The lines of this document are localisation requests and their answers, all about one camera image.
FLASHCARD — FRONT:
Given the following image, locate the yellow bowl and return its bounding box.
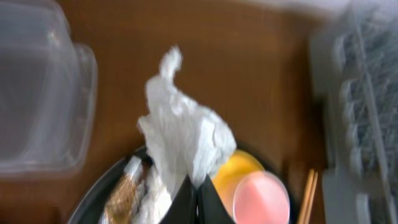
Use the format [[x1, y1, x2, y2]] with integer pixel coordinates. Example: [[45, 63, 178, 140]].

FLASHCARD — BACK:
[[212, 150, 264, 218]]

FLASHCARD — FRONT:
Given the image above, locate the white napkin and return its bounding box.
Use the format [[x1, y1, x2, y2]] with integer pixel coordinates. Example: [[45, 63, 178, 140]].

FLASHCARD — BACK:
[[131, 165, 172, 224], [138, 46, 237, 194]]

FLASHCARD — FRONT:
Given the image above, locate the pink cup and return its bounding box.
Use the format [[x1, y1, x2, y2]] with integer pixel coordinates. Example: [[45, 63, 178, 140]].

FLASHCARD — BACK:
[[233, 171, 290, 224]]

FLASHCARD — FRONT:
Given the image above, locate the clear plastic bin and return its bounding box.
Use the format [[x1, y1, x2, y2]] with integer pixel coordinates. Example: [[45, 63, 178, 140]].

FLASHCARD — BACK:
[[1, 1, 98, 178]]

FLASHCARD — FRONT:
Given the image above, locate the round black tray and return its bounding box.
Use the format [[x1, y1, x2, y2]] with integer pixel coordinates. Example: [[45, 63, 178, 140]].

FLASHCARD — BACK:
[[67, 141, 300, 224]]

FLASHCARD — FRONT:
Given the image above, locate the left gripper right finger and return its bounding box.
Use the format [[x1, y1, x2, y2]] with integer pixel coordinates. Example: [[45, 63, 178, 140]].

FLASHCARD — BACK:
[[198, 175, 235, 224]]

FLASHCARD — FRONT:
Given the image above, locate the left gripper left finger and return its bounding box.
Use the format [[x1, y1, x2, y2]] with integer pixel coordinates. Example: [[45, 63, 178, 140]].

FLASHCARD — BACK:
[[160, 175, 197, 224]]

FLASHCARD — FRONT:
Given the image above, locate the gold snack wrapper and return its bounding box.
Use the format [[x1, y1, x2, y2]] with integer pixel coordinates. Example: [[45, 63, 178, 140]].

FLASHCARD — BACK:
[[104, 170, 142, 224]]

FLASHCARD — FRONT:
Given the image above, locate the grey dishwasher rack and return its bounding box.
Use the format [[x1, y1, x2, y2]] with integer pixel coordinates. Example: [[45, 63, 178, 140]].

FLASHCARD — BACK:
[[309, 1, 397, 224]]

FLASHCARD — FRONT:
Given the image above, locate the wooden chopstick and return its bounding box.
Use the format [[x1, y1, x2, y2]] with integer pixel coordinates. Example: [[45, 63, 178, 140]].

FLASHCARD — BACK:
[[303, 170, 319, 224], [297, 169, 315, 224]]

